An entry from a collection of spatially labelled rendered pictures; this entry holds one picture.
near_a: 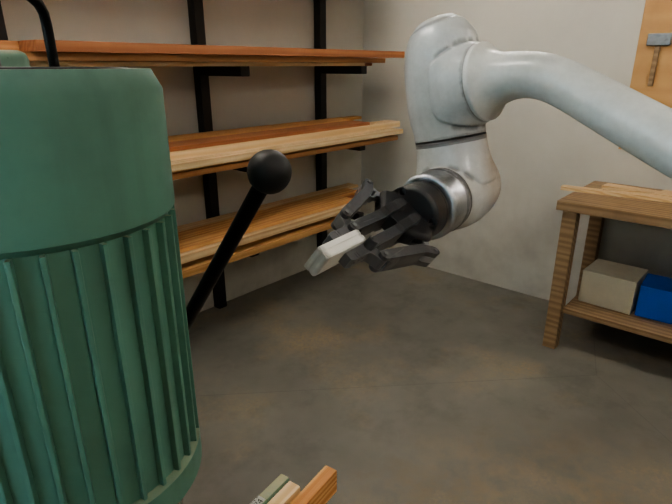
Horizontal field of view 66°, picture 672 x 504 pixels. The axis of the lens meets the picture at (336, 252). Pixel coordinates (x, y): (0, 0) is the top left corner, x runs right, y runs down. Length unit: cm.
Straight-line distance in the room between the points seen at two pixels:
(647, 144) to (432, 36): 30
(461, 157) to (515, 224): 302
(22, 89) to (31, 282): 10
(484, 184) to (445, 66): 17
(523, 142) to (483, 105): 292
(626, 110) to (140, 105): 50
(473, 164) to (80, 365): 56
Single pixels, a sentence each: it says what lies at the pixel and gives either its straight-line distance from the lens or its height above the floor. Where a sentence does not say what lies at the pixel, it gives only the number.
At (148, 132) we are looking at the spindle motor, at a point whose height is 147.
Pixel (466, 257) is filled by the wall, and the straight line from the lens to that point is 397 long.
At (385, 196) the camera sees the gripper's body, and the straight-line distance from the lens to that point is 63.
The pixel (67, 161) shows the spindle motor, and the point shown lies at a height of 146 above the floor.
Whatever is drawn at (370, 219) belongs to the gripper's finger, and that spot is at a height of 135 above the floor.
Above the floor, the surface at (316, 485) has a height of 94.
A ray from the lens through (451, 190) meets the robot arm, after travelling 67.
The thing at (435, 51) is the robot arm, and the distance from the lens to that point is 74.
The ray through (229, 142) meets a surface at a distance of 277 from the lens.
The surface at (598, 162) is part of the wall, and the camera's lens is 351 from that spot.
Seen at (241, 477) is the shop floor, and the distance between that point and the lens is 222.
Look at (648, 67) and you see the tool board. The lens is 341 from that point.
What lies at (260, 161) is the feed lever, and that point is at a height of 144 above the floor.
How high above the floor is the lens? 151
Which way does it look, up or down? 20 degrees down
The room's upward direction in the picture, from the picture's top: straight up
